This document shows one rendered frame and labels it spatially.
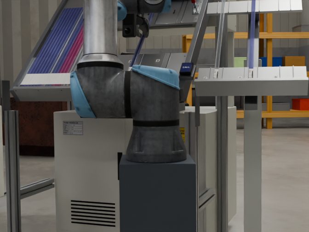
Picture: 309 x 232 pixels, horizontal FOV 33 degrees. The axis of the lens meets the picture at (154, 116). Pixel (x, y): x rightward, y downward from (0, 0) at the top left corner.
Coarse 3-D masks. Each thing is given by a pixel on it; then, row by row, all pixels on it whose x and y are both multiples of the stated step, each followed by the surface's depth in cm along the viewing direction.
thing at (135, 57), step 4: (152, 16) 205; (140, 40) 196; (140, 44) 194; (136, 48) 193; (140, 48) 193; (136, 52) 191; (136, 56) 190; (132, 60) 189; (136, 60) 190; (132, 64) 187
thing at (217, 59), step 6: (222, 0) 192; (222, 6) 189; (222, 12) 186; (222, 18) 184; (222, 24) 182; (222, 30) 179; (222, 36) 179; (216, 54) 171; (216, 60) 169; (216, 66) 167
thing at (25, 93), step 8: (16, 88) 197; (24, 88) 196; (32, 88) 195; (40, 88) 193; (48, 88) 192; (56, 88) 191; (64, 88) 190; (24, 96) 200; (32, 96) 198; (40, 96) 197; (48, 96) 196; (56, 96) 195; (64, 96) 194
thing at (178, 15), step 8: (72, 0) 235; (80, 0) 234; (176, 0) 215; (184, 0) 213; (200, 0) 210; (176, 8) 211; (184, 8) 209; (200, 8) 206; (144, 16) 212; (160, 16) 210; (168, 16) 208; (176, 16) 207; (184, 16) 206; (192, 16) 204; (120, 24) 213; (152, 24) 207; (160, 24) 206; (168, 24) 205; (176, 24) 204; (184, 24) 203; (192, 24) 208
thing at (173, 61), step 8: (120, 56) 198; (128, 56) 197; (144, 56) 194; (152, 56) 193; (160, 56) 192; (168, 56) 191; (176, 56) 190; (184, 56) 188; (128, 64) 193; (136, 64) 192; (144, 64) 191; (152, 64) 190; (160, 64) 189; (168, 64) 188; (176, 64) 186
